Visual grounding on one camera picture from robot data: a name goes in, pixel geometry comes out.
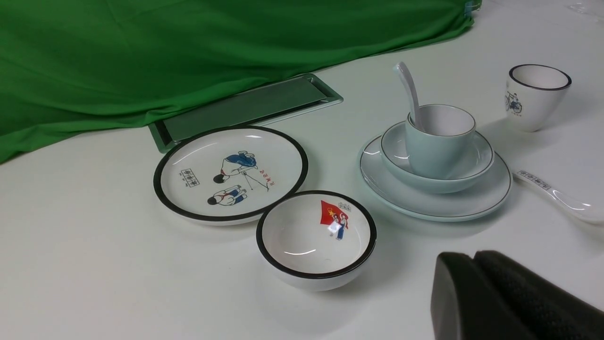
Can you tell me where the white cup black rim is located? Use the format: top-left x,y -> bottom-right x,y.
504,64 -> 572,133

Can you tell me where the white illustrated plate black rim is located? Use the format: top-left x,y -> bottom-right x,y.
153,126 -> 309,226

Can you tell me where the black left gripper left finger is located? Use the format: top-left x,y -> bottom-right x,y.
430,252 -> 524,340

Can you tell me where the light blue cup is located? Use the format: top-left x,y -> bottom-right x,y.
405,104 -> 477,180

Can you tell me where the white spoon with lettering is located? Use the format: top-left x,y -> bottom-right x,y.
512,170 -> 604,226

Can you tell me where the light blue plate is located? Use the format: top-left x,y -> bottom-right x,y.
357,136 -> 513,222

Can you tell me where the green backdrop cloth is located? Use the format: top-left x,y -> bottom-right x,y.
0,0 -> 481,163

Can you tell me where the white bowl with red flag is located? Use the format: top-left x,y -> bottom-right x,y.
255,190 -> 378,292

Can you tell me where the metal table cable tray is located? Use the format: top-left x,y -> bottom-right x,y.
149,73 -> 344,153

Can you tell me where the plain white ceramic spoon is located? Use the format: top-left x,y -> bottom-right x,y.
394,61 -> 425,132

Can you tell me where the light blue bowl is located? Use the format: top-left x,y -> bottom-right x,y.
379,122 -> 495,194

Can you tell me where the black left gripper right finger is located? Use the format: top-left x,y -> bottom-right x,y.
474,250 -> 604,340

